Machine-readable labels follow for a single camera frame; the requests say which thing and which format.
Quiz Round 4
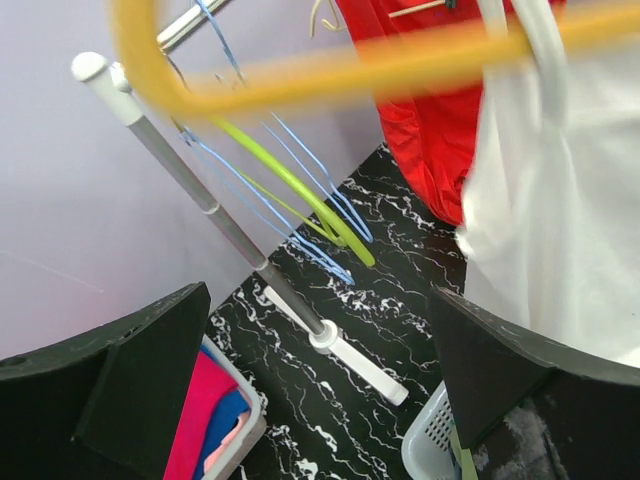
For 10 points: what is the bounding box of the white front laundry basket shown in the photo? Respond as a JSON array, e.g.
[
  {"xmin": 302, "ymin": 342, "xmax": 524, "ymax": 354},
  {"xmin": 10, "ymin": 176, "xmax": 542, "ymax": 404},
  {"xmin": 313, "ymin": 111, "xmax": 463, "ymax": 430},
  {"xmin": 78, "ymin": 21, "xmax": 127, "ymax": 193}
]
[{"xmin": 401, "ymin": 381, "xmax": 455, "ymax": 480}]

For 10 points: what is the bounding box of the white back laundry basket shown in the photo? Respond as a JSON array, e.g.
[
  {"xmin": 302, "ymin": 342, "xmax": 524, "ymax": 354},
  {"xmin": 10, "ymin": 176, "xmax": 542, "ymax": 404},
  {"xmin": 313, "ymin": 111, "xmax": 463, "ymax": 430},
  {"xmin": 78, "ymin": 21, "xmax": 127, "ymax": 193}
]
[{"xmin": 201, "ymin": 335, "xmax": 267, "ymax": 480}]

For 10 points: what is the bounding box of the olive green tank top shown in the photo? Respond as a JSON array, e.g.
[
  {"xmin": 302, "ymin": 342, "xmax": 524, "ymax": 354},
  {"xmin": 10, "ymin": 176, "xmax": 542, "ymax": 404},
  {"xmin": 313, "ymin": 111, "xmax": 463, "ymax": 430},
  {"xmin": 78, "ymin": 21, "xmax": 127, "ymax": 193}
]
[{"xmin": 449, "ymin": 426, "xmax": 478, "ymax": 480}]

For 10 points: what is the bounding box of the cream white hanger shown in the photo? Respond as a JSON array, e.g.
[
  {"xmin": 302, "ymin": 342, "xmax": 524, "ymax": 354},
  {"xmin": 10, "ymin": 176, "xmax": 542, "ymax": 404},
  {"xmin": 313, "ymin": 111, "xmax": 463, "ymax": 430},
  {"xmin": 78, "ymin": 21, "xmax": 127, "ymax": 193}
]
[{"xmin": 309, "ymin": 0, "xmax": 457, "ymax": 39}]

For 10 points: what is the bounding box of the white pink garment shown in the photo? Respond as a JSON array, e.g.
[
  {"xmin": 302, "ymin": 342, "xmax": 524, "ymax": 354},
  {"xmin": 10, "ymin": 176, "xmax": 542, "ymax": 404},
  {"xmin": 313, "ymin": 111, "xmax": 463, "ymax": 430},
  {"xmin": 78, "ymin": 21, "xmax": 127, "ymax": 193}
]
[{"xmin": 457, "ymin": 1, "xmax": 639, "ymax": 366}]

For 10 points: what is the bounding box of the blue folded garment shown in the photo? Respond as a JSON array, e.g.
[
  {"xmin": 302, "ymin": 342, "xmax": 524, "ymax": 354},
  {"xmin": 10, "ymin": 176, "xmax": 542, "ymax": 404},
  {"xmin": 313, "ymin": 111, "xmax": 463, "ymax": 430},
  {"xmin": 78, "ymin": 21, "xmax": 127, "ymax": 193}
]
[{"xmin": 193, "ymin": 389, "xmax": 250, "ymax": 479}]

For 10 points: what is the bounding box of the pink folded garment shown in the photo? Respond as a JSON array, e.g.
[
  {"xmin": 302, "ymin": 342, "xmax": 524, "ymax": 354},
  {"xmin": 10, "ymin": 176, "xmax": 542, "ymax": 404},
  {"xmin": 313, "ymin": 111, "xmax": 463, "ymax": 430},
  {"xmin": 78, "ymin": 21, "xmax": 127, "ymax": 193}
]
[{"xmin": 163, "ymin": 350, "xmax": 237, "ymax": 480}]

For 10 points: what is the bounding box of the red tank top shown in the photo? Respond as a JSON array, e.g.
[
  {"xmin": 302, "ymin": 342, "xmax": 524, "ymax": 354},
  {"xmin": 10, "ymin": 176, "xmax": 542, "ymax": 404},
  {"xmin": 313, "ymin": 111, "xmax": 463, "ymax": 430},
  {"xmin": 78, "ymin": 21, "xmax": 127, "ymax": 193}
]
[{"xmin": 337, "ymin": 0, "xmax": 483, "ymax": 226}]

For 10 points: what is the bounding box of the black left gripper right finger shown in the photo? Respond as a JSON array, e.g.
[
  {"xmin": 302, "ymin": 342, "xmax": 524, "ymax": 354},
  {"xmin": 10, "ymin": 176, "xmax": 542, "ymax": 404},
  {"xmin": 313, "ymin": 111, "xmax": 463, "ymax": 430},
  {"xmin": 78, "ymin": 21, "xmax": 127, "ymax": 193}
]
[{"xmin": 428, "ymin": 288, "xmax": 639, "ymax": 479}]

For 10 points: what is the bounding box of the yellow hanger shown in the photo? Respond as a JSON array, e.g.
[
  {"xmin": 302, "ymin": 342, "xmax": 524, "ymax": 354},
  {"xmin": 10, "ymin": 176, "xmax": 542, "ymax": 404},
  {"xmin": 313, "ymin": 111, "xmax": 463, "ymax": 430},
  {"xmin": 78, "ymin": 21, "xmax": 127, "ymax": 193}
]
[{"xmin": 109, "ymin": 0, "xmax": 640, "ymax": 121}]

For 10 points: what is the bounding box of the empty light blue hanger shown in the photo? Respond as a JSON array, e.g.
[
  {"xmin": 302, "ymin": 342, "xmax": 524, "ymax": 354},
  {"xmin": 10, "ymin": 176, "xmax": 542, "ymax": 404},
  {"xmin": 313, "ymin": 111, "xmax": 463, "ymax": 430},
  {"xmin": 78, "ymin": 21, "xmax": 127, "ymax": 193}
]
[{"xmin": 174, "ymin": 1, "xmax": 361, "ymax": 285}]

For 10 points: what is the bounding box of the neon green hanger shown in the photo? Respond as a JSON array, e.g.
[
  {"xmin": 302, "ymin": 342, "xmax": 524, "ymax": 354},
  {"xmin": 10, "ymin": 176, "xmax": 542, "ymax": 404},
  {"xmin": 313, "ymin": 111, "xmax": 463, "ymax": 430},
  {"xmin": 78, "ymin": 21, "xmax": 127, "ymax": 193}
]
[{"xmin": 210, "ymin": 118, "xmax": 375, "ymax": 267}]

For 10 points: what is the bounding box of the white laundry basket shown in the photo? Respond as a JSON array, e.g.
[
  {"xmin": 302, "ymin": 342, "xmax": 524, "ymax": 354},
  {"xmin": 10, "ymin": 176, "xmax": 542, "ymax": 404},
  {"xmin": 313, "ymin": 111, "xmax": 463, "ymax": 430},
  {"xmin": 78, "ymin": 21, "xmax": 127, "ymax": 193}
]
[
  {"xmin": 201, "ymin": 335, "xmax": 267, "ymax": 480},
  {"xmin": 401, "ymin": 381, "xmax": 455, "ymax": 480}
]

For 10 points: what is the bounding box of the metal clothes rack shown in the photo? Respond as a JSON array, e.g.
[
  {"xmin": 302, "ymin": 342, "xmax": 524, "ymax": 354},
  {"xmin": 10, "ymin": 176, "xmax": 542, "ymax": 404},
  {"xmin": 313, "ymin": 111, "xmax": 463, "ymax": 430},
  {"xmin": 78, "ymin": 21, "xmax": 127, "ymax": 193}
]
[{"xmin": 71, "ymin": 7, "xmax": 409, "ymax": 406}]

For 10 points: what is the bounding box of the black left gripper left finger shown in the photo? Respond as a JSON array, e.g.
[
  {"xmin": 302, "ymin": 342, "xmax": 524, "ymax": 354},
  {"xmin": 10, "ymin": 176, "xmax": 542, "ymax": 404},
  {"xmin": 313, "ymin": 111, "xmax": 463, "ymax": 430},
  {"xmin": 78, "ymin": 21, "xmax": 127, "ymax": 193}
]
[{"xmin": 1, "ymin": 282, "xmax": 210, "ymax": 479}]

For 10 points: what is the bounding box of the light blue wire hanger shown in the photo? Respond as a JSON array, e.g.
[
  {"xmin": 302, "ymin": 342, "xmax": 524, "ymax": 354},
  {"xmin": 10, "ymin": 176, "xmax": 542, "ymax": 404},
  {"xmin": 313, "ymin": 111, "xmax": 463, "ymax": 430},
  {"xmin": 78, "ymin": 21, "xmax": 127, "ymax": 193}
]
[{"xmin": 260, "ymin": 112, "xmax": 374, "ymax": 243}]

